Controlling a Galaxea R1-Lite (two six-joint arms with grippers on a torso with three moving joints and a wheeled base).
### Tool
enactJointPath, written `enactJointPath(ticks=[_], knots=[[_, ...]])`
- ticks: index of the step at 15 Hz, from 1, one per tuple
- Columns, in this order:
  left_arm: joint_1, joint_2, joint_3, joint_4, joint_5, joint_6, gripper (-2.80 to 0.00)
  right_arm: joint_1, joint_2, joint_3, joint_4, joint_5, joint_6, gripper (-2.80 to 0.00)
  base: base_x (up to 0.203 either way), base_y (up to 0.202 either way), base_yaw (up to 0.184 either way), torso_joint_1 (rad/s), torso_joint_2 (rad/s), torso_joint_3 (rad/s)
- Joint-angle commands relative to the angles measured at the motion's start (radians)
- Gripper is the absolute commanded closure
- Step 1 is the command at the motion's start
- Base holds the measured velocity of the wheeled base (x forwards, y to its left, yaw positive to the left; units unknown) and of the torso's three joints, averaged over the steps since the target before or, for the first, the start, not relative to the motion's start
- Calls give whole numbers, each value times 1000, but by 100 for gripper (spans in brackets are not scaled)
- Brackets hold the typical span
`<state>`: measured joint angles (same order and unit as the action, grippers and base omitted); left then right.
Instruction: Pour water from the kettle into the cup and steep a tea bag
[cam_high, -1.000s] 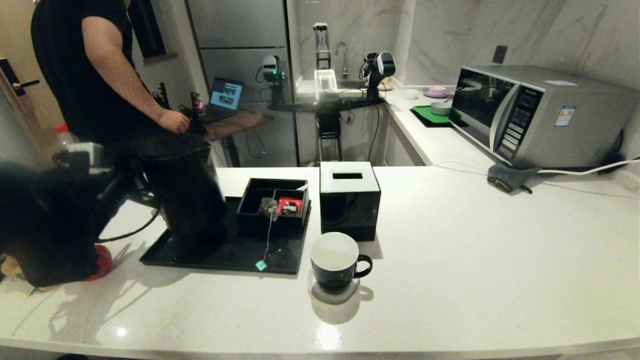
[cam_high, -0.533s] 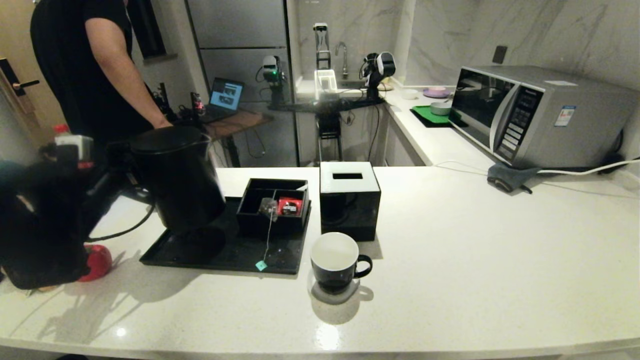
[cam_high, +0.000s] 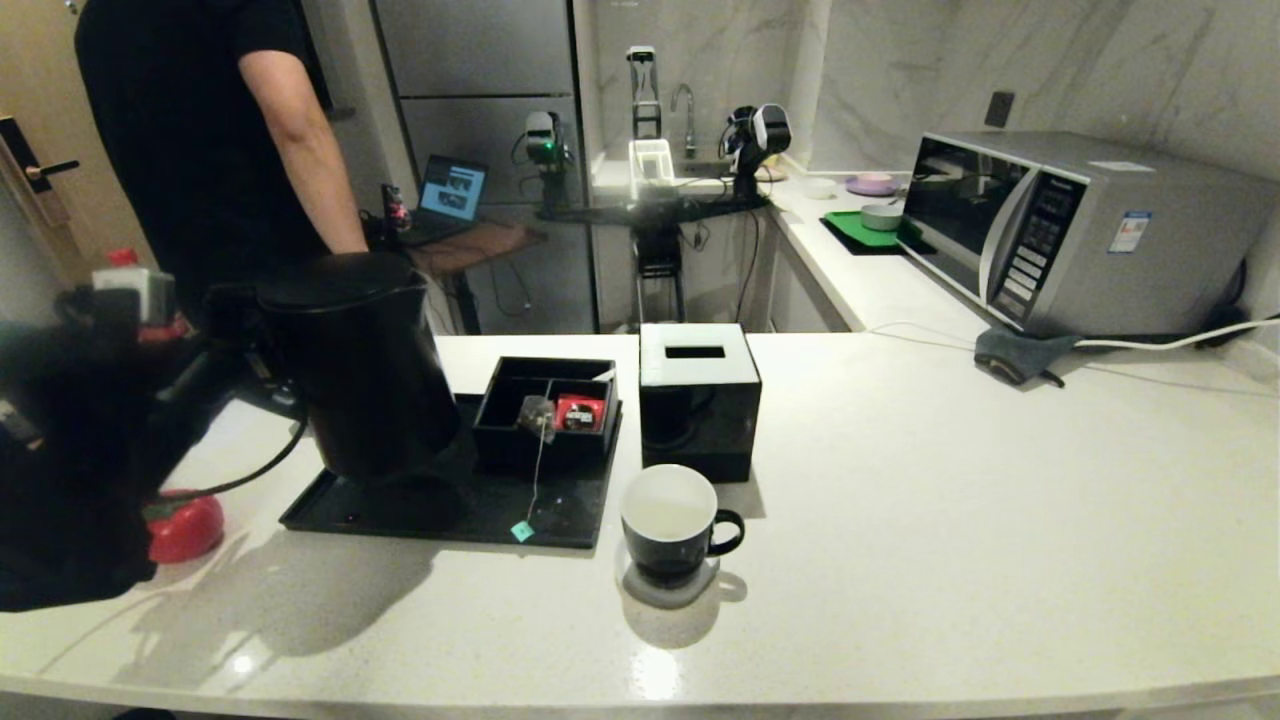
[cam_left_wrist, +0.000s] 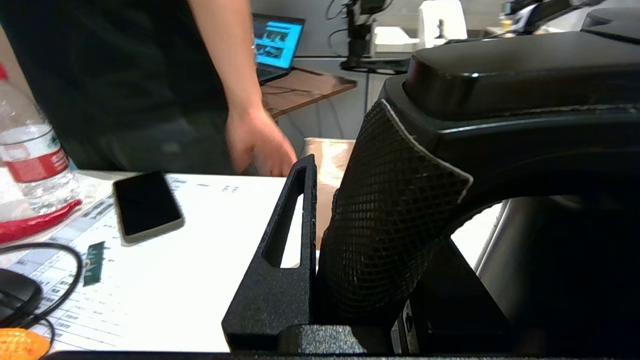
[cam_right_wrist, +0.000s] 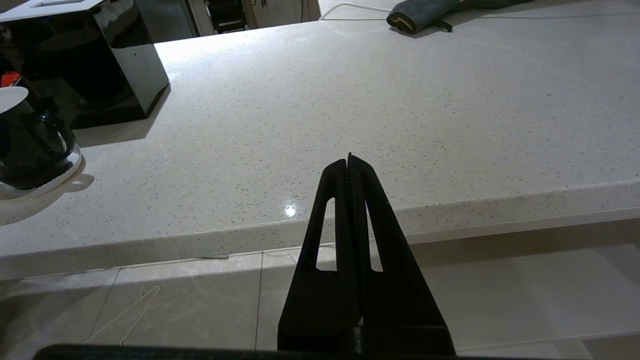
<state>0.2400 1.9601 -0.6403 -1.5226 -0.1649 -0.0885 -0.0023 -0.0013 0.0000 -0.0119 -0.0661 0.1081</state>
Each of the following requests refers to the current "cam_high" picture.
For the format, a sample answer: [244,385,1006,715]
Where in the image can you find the black electric kettle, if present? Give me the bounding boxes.
[255,252,467,493]

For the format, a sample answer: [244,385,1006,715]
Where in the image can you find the grey tea bag teal tag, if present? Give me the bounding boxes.
[510,395,558,544]

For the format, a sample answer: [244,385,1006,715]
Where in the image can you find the red toy tomato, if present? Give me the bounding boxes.
[145,490,227,565]

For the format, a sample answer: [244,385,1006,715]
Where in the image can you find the person in black shirt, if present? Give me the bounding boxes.
[74,0,371,326]

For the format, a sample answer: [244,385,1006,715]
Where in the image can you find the open laptop blue screen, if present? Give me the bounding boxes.
[410,155,491,246]

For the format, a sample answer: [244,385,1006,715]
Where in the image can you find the brown wooden stool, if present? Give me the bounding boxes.
[410,223,549,336]

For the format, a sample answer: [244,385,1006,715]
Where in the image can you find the black compartment organizer box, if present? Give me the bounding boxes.
[472,356,621,473]

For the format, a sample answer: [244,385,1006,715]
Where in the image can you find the black rectangular serving tray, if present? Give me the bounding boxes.
[280,395,623,549]

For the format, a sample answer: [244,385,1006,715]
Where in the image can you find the red sachet packet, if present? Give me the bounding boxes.
[556,394,607,433]

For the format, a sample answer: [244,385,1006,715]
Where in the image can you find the grey steel refrigerator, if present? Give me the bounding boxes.
[370,0,601,335]

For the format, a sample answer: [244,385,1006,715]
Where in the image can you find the black teleoperation platform stand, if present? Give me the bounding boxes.
[545,195,771,324]

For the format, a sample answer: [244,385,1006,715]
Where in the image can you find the white dish rack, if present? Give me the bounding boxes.
[628,140,678,199]

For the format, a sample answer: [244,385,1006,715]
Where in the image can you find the black mug white inside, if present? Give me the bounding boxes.
[620,463,746,589]

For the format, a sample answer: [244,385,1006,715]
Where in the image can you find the black tissue box white lid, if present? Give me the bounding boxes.
[639,322,762,484]

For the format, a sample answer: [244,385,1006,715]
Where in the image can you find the tall black metal stand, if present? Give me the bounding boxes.
[626,47,663,141]

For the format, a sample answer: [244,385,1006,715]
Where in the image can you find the white round coaster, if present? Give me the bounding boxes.
[614,540,721,609]

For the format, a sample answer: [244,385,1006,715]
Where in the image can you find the chrome kitchen faucet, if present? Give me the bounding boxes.
[670,85,698,161]

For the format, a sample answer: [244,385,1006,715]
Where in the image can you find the green tray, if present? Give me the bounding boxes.
[820,210,926,257]

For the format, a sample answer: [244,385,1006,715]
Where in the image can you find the dark grey folded cloth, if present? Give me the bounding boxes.
[972,326,1081,387]

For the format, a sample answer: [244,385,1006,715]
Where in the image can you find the silver microwave oven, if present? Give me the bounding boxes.
[897,130,1277,339]

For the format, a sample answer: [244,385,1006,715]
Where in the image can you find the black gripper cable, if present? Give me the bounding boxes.
[150,400,307,499]

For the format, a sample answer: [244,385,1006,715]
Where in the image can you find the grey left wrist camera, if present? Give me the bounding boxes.
[92,268,177,327]

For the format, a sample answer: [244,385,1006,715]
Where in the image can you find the black door handle lock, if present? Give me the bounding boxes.
[0,118,86,196]

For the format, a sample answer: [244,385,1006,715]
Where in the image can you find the thin white cable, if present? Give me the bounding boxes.
[862,320,991,351]

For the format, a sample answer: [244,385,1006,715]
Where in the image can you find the thick white power cable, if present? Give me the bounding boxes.
[1075,316,1280,351]

